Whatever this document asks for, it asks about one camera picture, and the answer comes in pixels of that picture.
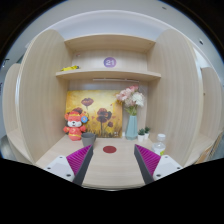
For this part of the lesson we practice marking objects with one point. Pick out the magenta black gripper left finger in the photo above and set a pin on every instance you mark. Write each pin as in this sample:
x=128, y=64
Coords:
x=79, y=162

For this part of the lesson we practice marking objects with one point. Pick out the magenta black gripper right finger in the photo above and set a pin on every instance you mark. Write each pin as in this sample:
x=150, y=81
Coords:
x=147, y=161

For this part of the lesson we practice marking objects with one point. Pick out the grey cup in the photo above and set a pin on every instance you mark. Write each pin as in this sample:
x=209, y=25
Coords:
x=88, y=139

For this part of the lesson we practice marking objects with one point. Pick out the small potted plant left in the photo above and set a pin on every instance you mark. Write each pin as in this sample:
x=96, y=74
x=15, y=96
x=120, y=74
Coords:
x=141, y=135

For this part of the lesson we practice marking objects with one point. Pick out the small potted plant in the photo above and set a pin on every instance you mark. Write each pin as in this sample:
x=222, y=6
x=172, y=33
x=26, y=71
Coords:
x=141, y=135
x=147, y=133

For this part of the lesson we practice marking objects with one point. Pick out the small potted plant right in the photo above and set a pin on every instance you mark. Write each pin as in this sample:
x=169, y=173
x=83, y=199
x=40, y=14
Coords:
x=147, y=133

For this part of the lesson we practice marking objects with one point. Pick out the red round coaster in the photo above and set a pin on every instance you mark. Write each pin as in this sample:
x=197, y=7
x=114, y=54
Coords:
x=109, y=149

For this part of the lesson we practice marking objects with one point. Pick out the light blue vase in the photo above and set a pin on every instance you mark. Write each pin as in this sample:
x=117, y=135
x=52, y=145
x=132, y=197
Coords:
x=131, y=129

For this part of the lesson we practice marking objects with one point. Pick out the red plush toy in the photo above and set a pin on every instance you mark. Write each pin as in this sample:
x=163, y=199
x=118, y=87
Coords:
x=75, y=125

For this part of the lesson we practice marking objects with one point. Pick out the yellow poppy flower painting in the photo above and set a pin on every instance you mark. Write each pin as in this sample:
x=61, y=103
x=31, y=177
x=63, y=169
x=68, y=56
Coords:
x=102, y=109

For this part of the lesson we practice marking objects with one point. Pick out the pink white flower bouquet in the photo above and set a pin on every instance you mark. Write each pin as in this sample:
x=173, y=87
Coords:
x=132, y=98

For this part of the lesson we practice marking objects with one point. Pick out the white light bar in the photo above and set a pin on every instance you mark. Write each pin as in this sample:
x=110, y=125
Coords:
x=116, y=80

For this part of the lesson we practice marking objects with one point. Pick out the lower wooden shelf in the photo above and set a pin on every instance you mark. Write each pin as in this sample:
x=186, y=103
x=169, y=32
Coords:
x=104, y=74

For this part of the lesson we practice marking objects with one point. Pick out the wooden shelf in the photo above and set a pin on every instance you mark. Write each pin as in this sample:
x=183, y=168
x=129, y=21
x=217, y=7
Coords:
x=104, y=74
x=110, y=42

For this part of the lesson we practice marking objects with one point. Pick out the yellow object on shelf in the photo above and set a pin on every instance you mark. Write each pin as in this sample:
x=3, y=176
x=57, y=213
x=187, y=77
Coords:
x=75, y=67

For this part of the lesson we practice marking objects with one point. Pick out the purple number sticker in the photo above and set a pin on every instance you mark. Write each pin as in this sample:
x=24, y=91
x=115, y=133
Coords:
x=109, y=62

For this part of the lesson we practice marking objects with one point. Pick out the upper wooden shelf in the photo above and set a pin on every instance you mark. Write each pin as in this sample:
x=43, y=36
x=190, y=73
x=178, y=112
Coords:
x=110, y=42

